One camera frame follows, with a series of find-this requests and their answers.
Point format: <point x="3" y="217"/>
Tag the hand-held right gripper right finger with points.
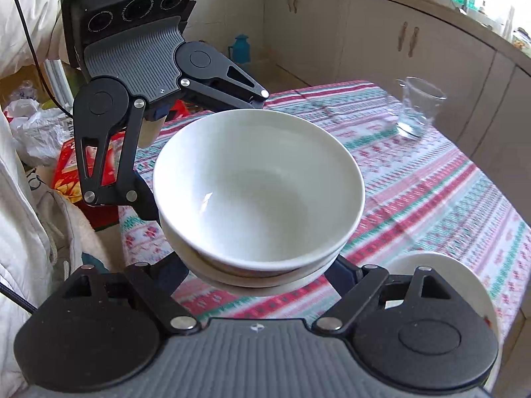
<point x="346" y="275"/>

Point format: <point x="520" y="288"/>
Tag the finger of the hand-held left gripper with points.
<point x="259" y="98"/>
<point x="145" y="205"/>

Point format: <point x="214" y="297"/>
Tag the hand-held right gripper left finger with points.
<point x="172" y="275"/>

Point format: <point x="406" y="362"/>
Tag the white flower print plate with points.
<point x="448" y="273"/>

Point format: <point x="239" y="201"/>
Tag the person's left forearm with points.
<point x="41" y="8"/>

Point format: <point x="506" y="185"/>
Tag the blue thermos jug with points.
<point x="240" y="49"/>

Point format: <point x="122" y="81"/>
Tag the red cardboard box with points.
<point x="66" y="166"/>

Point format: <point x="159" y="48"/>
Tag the striped patterned tablecloth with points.
<point x="415" y="182"/>

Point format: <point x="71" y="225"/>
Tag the white plastic bag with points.
<point x="37" y="132"/>

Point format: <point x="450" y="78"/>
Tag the clear glass mug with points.
<point x="419" y="112"/>

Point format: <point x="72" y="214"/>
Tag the patterned ceramic jar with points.
<point x="522" y="39"/>

